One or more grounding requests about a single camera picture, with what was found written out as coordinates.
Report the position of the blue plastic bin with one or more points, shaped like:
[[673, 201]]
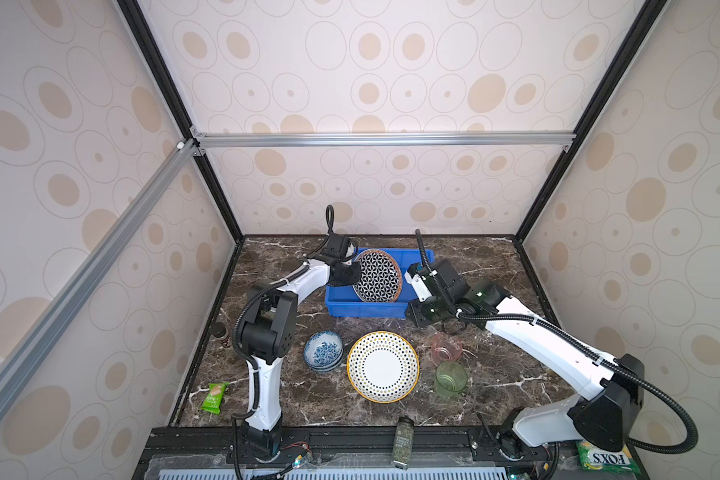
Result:
[[344, 302]]

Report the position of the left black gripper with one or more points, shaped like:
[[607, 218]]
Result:
[[353, 267]]

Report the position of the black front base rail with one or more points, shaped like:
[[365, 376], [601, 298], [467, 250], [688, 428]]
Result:
[[438, 452]]

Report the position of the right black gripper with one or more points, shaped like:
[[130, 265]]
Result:
[[414, 316]]

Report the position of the small dark sauce bottle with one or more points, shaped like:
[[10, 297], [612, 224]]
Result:
[[218, 330]]

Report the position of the back aluminium rail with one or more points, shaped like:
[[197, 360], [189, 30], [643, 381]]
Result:
[[203, 140]]

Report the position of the yellow rim dotted plate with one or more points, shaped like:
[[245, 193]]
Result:
[[383, 367]]

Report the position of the left aluminium rail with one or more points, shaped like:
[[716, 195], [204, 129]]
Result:
[[24, 360]]

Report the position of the green Fox's candy bag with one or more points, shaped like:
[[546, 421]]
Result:
[[593, 458]]

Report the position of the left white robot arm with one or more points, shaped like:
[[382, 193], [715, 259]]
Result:
[[264, 330]]

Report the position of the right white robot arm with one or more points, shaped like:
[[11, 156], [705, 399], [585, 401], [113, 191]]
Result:
[[609, 391]]

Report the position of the black white geometric plate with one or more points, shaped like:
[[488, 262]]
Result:
[[381, 277]]

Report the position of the aluminium rail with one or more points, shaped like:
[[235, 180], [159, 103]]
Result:
[[203, 140], [24, 360]]

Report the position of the herb spice jar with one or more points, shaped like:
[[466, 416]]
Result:
[[403, 443]]

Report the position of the blue floral ceramic bowl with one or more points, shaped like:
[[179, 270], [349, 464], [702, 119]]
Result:
[[323, 351]]

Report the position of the small green snack packet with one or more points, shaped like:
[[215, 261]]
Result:
[[214, 398]]

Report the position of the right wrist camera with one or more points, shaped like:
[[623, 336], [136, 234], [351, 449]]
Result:
[[419, 277]]

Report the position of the green glass cup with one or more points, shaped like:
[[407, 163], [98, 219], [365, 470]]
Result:
[[450, 379]]

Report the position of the pink glass cup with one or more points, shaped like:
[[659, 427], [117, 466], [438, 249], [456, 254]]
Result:
[[445, 347]]

